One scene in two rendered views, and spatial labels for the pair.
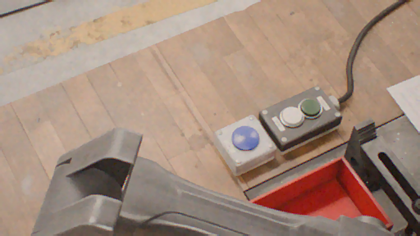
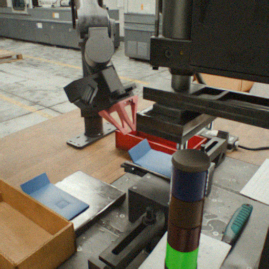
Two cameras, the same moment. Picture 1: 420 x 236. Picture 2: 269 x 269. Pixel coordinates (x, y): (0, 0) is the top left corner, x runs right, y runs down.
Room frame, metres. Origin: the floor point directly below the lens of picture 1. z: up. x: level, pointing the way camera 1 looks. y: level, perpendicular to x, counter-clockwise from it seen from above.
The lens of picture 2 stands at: (0.10, -0.83, 1.34)
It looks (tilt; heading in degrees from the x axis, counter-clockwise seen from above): 25 degrees down; 68
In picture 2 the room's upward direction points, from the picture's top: straight up
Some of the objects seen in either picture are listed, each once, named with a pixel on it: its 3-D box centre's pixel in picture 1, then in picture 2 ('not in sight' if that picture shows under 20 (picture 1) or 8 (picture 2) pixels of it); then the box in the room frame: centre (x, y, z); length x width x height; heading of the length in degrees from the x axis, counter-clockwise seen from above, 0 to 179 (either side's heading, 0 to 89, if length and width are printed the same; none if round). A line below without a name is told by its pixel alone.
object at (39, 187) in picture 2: not in sight; (53, 195); (0.13, -0.26, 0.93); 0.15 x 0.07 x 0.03; 120
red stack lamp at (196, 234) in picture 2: not in sight; (184, 228); (0.24, -0.61, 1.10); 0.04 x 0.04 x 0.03
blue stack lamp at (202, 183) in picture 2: not in sight; (189, 176); (0.24, -0.61, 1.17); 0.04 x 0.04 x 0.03
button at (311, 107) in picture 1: (309, 110); not in sight; (0.68, -0.15, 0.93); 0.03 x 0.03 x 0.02
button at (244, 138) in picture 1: (245, 140); not in sight; (0.62, -0.06, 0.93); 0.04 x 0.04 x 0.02
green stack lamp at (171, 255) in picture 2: not in sight; (182, 251); (0.24, -0.61, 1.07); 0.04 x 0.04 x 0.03
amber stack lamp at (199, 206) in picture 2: not in sight; (186, 204); (0.24, -0.61, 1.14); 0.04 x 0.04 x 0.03
